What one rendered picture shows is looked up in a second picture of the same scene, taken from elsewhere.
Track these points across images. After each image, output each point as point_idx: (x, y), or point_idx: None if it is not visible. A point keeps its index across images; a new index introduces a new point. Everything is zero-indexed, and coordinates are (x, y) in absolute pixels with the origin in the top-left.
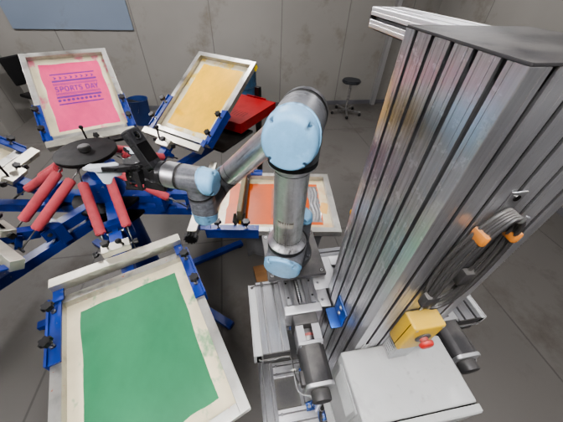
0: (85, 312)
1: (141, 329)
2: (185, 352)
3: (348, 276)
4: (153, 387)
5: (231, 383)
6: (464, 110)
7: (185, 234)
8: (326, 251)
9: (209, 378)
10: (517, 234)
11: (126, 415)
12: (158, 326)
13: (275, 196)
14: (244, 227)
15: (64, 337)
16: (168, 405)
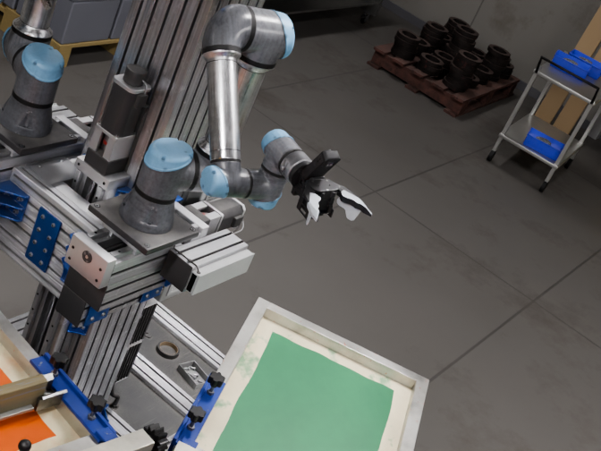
0: None
1: (300, 435)
2: (273, 377)
3: (181, 138)
4: (318, 386)
5: (259, 315)
6: None
7: (162, 441)
8: (78, 214)
9: (268, 344)
10: None
11: (351, 394)
12: (280, 419)
13: (255, 97)
14: (55, 378)
15: None
16: (315, 366)
